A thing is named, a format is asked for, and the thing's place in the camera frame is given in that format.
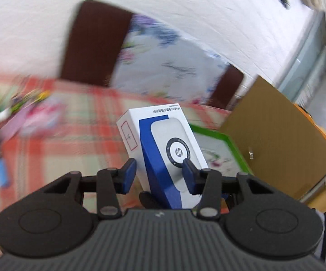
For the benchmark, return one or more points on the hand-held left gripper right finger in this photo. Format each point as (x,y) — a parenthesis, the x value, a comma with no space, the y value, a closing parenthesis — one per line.
(189,176)

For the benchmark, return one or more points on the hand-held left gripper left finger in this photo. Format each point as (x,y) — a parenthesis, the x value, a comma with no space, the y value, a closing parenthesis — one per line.
(128,176)

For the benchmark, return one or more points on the white and blue box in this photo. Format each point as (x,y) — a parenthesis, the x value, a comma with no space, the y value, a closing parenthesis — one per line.
(163,158)

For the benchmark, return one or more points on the green framed board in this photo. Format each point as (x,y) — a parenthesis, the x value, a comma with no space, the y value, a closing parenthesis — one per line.
(222,153)

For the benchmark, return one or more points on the checked tablecloth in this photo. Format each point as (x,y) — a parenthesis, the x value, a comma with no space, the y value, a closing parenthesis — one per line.
(55,146)

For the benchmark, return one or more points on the brown cardboard box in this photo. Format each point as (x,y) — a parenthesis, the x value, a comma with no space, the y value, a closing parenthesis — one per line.
(276,144)

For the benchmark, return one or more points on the pink packet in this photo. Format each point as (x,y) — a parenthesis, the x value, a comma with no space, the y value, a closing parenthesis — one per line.
(35,115)

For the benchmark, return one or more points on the floral printed cloth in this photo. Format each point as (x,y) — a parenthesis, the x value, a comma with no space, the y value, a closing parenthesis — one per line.
(171,62)

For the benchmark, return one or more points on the small blue object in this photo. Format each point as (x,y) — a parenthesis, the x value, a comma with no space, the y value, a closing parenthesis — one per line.
(1,172)

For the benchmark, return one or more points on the colourful small toys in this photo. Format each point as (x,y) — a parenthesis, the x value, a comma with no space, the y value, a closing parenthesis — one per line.
(13,101)

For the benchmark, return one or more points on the dark brown wooden chair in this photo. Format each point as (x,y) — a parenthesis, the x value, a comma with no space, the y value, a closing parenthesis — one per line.
(95,42)

